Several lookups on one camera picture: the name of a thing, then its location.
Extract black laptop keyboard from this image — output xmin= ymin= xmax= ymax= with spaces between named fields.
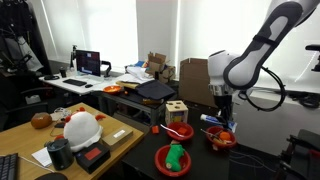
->
xmin=0 ymin=152 xmax=20 ymax=180

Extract white plastic spoon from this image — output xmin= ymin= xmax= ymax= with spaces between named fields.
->
xmin=160 ymin=123 xmax=185 ymax=138

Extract black office chair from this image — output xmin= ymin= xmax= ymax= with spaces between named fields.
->
xmin=0 ymin=71 xmax=50 ymax=131

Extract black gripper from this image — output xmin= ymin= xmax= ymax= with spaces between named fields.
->
xmin=214 ymin=94 xmax=235 ymax=127

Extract stack of white papers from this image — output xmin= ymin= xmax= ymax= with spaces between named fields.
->
xmin=116 ymin=65 xmax=155 ymax=85

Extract computer monitor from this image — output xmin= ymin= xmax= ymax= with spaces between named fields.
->
xmin=74 ymin=49 xmax=102 ymax=78

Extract black mug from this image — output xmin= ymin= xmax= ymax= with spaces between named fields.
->
xmin=59 ymin=66 xmax=68 ymax=79
xmin=46 ymin=138 xmax=75 ymax=171

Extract orange bowl with red block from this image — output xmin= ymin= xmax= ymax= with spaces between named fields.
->
xmin=166 ymin=121 xmax=195 ymax=142

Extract green plush toy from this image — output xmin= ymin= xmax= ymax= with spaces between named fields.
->
xmin=165 ymin=142 xmax=186 ymax=172

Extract black box red square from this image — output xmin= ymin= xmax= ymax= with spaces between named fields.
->
xmin=74 ymin=141 xmax=112 ymax=175

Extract clear glass jar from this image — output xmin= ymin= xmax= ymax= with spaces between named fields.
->
xmin=52 ymin=106 xmax=73 ymax=122

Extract red toy block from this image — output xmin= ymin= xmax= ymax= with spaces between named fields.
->
xmin=176 ymin=127 xmax=189 ymax=136

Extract white office desk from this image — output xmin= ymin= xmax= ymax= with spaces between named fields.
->
xmin=38 ymin=71 xmax=125 ymax=96

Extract dark blue bin lid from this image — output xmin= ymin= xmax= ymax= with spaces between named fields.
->
xmin=135 ymin=79 xmax=177 ymax=101

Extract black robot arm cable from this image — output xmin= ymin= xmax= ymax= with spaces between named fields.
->
xmin=237 ymin=65 xmax=287 ymax=113

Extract brown football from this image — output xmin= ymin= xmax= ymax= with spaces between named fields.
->
xmin=30 ymin=111 xmax=54 ymax=130

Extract blue white toothpaste tube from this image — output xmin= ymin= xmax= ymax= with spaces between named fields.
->
xmin=199 ymin=113 xmax=238 ymax=133

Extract orange bowl with utensils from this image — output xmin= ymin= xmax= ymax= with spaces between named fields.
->
xmin=205 ymin=125 xmax=238 ymax=150

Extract white plastic fork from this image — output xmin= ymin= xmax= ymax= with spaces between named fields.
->
xmin=200 ymin=128 xmax=223 ymax=141

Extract wooden shape sorter box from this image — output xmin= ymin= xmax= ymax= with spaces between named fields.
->
xmin=164 ymin=100 xmax=190 ymax=126

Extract wooden desk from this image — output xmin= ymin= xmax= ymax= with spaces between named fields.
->
xmin=0 ymin=102 xmax=145 ymax=180

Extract white plush toy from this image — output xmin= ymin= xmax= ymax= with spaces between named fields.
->
xmin=54 ymin=106 xmax=107 ymax=153

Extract orange toy ball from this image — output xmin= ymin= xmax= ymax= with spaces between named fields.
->
xmin=219 ymin=131 xmax=232 ymax=142

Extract large cardboard box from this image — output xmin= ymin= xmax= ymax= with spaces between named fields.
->
xmin=178 ymin=57 xmax=218 ymax=108

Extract tan box white label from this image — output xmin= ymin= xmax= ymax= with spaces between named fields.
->
xmin=100 ymin=125 xmax=135 ymax=151

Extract white paper sheet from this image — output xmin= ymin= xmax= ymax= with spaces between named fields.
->
xmin=31 ymin=146 xmax=53 ymax=168

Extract open flap cardboard box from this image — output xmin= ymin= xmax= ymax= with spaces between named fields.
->
xmin=146 ymin=51 xmax=176 ymax=84

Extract shallow orange dish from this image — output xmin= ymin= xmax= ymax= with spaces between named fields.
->
xmin=102 ymin=84 xmax=124 ymax=95

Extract orange bowl with green toy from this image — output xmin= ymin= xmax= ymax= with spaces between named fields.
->
xmin=153 ymin=144 xmax=193 ymax=178

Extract black desk keyboard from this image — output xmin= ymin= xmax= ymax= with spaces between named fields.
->
xmin=62 ymin=78 xmax=88 ymax=87

